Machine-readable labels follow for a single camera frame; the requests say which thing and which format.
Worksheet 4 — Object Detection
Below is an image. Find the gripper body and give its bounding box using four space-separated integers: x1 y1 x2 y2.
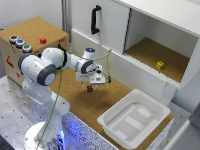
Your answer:
75 70 107 87

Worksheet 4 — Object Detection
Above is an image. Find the red button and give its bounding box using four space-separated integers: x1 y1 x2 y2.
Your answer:
9 34 19 45

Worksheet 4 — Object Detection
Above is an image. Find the pink block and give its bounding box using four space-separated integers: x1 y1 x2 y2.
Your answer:
39 37 48 45

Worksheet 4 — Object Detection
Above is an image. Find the white plastic box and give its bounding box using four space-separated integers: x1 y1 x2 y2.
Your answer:
96 88 172 150

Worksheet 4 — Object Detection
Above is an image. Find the wooden drawer box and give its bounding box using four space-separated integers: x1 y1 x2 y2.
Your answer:
0 16 71 87

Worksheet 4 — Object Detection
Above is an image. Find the green button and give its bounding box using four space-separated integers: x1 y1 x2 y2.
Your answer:
21 43 33 54

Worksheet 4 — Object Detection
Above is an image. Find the black door handle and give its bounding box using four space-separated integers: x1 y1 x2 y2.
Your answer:
90 4 102 36

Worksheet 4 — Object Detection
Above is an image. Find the white sliding door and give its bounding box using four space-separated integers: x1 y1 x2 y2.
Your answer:
71 0 131 56

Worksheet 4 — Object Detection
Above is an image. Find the purple block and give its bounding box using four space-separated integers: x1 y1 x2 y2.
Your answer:
86 85 94 93

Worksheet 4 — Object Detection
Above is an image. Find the green cable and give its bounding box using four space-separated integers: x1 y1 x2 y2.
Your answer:
34 48 113 150

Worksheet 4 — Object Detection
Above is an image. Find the blue button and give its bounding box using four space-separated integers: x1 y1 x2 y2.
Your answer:
15 38 26 49

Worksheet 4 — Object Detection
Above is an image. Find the white cabinet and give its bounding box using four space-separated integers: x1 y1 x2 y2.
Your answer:
70 0 200 107

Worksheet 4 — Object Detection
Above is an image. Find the yellow block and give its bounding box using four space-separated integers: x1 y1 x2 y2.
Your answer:
156 60 165 70

